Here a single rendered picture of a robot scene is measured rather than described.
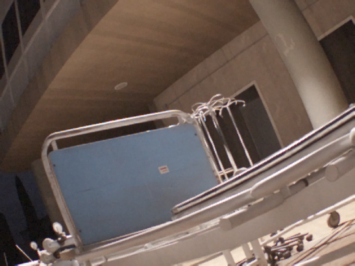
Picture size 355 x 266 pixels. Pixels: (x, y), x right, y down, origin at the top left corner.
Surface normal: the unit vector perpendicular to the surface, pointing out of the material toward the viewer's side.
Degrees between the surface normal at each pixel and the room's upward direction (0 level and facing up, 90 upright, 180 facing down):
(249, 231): 90
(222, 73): 90
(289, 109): 90
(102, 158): 90
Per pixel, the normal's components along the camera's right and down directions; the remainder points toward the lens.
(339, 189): -0.70, 0.15
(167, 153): 0.60, -0.40
